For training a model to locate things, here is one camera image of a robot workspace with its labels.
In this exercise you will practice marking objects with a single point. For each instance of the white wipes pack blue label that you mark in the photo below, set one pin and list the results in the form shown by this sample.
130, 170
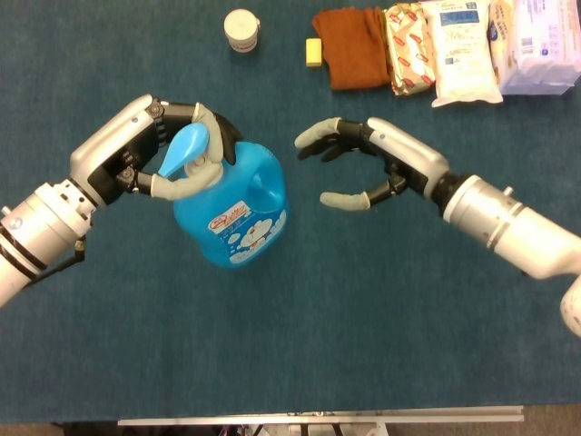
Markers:
463, 54

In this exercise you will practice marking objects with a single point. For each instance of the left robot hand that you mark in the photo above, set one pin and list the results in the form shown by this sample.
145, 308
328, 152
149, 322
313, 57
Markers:
113, 145

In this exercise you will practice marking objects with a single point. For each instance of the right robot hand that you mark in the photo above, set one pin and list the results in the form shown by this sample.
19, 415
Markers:
408, 154

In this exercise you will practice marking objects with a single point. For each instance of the brown folded towel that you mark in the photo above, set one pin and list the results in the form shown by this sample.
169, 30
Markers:
351, 50

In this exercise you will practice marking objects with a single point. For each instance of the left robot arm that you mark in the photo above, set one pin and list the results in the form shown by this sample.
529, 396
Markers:
41, 227

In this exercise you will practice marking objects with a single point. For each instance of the lavender and cream tissue pack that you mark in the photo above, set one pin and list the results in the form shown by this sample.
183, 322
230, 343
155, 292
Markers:
544, 41

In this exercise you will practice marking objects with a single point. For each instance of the blue detergent pump bottle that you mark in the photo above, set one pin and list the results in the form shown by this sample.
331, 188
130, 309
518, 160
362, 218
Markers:
245, 209

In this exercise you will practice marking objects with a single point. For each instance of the aluminium table edge rail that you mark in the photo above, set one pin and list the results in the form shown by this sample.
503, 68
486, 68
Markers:
318, 415

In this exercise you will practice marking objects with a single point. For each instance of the white round plastic jar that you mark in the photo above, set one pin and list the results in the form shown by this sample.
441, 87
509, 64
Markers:
240, 27

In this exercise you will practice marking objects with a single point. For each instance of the cream red-print snack pack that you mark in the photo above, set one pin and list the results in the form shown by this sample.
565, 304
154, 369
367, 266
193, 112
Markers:
410, 50

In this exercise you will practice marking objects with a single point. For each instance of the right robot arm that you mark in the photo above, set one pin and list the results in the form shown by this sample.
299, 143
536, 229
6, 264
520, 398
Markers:
513, 227

